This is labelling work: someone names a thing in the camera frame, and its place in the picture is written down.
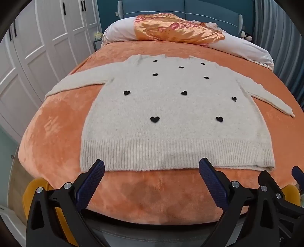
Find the white quilt with orange satin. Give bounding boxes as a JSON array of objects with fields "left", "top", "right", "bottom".
[{"left": 101, "top": 14, "right": 274, "bottom": 71}]

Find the cream sweater with black hearts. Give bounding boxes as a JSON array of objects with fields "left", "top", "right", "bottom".
[{"left": 45, "top": 54, "right": 295, "bottom": 172}]

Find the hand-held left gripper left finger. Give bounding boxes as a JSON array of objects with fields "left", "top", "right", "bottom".
[{"left": 26, "top": 160, "right": 105, "bottom": 247}]

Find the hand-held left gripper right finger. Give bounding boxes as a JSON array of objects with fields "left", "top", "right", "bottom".
[{"left": 199, "top": 157, "right": 281, "bottom": 247}]

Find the teal padded headboard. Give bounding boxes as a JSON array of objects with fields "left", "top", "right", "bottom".
[{"left": 100, "top": 0, "right": 257, "bottom": 41}]

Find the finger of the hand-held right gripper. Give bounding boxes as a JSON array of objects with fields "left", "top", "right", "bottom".
[{"left": 258, "top": 166, "right": 304, "bottom": 218}]

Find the grey-blue curtain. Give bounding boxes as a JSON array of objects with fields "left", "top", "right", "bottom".
[{"left": 252, "top": 0, "right": 304, "bottom": 103}]

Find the white panelled wardrobe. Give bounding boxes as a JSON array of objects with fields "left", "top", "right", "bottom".
[{"left": 0, "top": 0, "right": 103, "bottom": 144}]

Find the orange plush blanket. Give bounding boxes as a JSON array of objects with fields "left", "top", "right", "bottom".
[{"left": 18, "top": 39, "right": 304, "bottom": 225}]

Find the small plush toy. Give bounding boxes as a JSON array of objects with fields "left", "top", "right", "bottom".
[{"left": 240, "top": 31, "right": 253, "bottom": 43}]

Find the grey nightstand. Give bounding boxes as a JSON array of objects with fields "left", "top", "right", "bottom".
[{"left": 93, "top": 38, "right": 105, "bottom": 52}]

